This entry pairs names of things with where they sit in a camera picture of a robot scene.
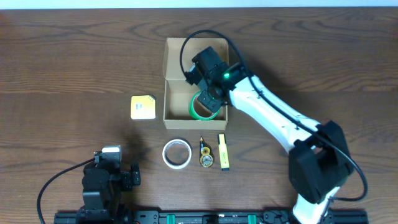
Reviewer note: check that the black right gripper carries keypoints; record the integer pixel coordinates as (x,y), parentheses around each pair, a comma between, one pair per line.
(212,106)

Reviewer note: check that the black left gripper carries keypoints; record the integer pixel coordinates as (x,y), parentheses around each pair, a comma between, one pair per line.
(132,178)

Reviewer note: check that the green tape roll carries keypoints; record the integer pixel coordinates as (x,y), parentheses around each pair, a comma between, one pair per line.
(195,114)

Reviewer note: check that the yellow highlighter marker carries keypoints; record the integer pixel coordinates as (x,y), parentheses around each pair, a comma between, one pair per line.
(223,152)

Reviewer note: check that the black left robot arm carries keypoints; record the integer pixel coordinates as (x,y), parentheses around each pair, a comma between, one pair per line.
(103,183)

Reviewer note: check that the open cardboard box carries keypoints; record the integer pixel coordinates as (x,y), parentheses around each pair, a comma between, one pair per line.
(179,93)

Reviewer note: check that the white tape roll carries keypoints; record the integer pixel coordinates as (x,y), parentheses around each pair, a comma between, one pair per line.
(177,154)

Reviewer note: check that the yellow sticky note pad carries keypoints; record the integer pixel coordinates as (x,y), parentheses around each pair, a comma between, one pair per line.
(143,107)

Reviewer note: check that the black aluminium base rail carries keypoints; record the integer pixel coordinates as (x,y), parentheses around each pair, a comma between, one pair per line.
(155,217)

